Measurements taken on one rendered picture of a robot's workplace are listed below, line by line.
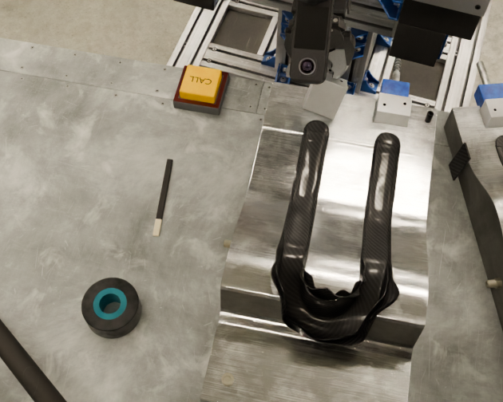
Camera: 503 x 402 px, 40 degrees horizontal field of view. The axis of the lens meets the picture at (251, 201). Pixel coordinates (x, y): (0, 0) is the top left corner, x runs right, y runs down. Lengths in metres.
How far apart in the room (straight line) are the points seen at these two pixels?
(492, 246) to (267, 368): 0.38
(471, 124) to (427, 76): 0.92
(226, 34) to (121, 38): 0.45
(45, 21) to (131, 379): 1.72
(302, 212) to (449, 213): 0.26
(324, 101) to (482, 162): 0.26
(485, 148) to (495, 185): 0.08
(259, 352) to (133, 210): 0.32
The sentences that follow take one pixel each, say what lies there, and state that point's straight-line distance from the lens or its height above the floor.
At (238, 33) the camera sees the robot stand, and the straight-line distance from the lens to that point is 2.09.
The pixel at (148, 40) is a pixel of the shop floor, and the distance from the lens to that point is 2.38.
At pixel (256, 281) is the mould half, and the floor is 0.93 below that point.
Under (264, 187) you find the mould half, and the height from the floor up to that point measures 0.88.
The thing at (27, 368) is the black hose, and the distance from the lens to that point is 0.95.
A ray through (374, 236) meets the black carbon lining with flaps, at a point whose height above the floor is 0.89.
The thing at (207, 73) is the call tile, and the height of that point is 0.84.
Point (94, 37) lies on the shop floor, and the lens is 2.42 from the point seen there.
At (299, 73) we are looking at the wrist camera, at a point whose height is 1.06.
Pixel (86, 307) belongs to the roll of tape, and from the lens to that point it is 0.99.
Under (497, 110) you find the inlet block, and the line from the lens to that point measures 1.14.
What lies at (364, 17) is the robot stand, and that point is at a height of 0.72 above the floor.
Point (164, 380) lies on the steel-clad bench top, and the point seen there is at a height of 0.80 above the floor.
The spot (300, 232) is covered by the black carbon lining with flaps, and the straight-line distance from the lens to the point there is 0.94.
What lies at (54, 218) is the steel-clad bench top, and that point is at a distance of 1.10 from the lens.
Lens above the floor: 1.74
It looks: 61 degrees down
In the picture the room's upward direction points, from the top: 1 degrees clockwise
